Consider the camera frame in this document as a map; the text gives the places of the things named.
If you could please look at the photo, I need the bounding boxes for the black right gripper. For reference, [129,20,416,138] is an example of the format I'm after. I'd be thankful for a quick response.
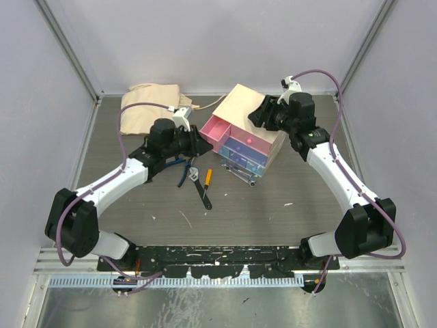
[249,95,297,135]

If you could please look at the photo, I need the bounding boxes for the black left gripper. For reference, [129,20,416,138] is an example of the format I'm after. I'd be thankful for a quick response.
[163,124,212,159]

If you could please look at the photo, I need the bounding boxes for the black adjustable wrench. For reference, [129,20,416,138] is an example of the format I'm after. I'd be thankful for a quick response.
[188,167,212,210]

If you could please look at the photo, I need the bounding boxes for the pastel mini drawer chest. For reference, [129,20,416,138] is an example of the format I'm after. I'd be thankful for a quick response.
[200,84,285,178]

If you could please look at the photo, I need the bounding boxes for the orange handle screwdriver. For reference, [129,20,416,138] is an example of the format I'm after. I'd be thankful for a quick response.
[202,169,212,198]

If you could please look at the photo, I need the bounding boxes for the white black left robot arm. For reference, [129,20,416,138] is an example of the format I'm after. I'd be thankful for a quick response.
[44,119,213,271]

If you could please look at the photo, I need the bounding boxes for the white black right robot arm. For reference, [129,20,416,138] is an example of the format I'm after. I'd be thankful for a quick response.
[248,92,396,269]

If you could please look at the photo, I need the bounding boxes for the silver combination wrench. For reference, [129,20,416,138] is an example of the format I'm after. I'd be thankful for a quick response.
[222,163,258,178]

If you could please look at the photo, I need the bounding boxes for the silver ratchet wrench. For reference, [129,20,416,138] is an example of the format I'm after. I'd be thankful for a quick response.
[226,169,257,187]

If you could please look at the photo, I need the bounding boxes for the beige folded cloth bag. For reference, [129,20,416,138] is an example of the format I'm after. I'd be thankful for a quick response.
[119,83,225,135]

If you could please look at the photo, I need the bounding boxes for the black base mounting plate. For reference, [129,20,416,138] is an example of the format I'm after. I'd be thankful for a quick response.
[97,245,339,279]

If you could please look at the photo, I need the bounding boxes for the blue handle pliers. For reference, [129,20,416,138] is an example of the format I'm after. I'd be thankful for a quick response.
[160,157,195,188]

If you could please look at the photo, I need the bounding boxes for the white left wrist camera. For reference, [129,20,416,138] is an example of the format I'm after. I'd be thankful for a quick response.
[167,106,193,132]

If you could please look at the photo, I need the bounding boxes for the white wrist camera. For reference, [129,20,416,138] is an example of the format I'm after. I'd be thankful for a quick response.
[167,106,193,132]
[277,76,302,104]

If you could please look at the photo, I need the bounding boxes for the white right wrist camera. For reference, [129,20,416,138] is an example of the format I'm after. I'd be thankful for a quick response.
[277,76,302,104]

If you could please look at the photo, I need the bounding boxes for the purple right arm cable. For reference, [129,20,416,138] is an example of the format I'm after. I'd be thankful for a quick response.
[293,69,407,295]

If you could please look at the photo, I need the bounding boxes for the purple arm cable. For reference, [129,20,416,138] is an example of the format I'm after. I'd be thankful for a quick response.
[293,69,407,295]
[54,102,171,267]

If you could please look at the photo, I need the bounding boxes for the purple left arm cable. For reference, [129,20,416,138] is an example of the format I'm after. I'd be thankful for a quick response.
[54,102,171,267]

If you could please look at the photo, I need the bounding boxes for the aluminium frame rail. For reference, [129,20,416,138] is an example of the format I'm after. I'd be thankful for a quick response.
[33,247,103,274]

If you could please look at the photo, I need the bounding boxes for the light blue cable duct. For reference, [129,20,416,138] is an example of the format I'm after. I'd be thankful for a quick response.
[48,274,305,288]

